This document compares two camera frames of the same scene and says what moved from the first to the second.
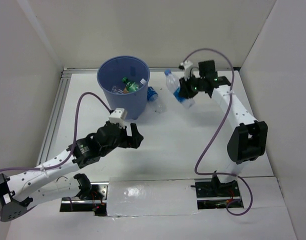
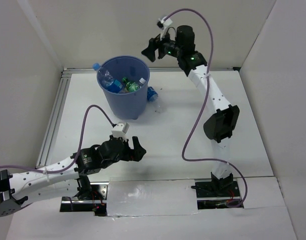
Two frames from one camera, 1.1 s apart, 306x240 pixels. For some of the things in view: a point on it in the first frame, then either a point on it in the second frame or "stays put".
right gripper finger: [188, 93] -> [149, 52]
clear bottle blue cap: [173, 83] -> [107, 81]
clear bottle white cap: [143, 81] stays put
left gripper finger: [136, 138] -> [137, 153]
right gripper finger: [191, 81] -> [154, 43]
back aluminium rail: [79, 69] stays put
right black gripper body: [198, 87] -> [170, 47]
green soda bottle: [131, 86] stays put
